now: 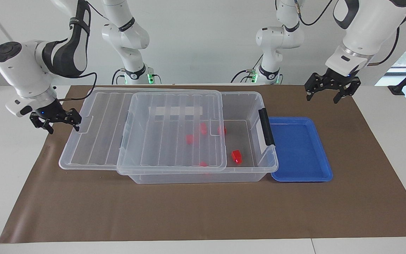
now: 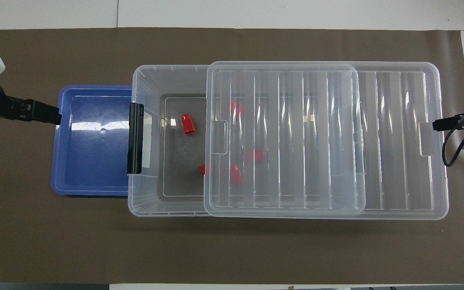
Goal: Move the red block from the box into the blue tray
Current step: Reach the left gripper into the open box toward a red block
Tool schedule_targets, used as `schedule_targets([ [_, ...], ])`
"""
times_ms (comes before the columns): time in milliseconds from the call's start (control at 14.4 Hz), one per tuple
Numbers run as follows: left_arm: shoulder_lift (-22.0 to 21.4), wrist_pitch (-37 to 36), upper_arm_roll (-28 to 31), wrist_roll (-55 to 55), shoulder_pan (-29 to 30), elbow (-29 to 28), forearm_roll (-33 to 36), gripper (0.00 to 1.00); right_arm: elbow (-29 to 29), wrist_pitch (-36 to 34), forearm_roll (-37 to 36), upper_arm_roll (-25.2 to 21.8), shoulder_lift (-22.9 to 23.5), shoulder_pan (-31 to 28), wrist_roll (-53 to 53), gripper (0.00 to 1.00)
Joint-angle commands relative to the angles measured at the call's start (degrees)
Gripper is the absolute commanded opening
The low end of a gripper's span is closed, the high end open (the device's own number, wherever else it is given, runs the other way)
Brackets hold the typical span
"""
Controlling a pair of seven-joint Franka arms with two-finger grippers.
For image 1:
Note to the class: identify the red block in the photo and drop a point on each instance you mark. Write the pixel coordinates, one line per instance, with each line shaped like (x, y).
(222, 131)
(203, 128)
(203, 164)
(237, 157)
(189, 139)

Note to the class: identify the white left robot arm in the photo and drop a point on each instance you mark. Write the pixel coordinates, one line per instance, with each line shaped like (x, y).
(365, 31)

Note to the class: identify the blue plastic tray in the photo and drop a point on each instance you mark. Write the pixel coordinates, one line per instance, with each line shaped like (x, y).
(298, 151)

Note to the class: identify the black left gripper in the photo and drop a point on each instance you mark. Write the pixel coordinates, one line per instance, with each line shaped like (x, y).
(335, 80)

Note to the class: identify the clear ribbed plastic lid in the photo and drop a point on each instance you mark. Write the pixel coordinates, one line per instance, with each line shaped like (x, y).
(93, 134)

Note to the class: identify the clear plastic storage box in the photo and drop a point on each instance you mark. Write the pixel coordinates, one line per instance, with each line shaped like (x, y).
(245, 135)

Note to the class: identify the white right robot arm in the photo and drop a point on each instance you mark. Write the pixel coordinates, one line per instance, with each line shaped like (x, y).
(23, 70)

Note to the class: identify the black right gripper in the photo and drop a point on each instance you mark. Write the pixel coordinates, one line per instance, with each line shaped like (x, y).
(54, 113)

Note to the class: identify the brown table mat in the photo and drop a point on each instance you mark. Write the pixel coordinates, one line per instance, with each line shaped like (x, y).
(189, 211)

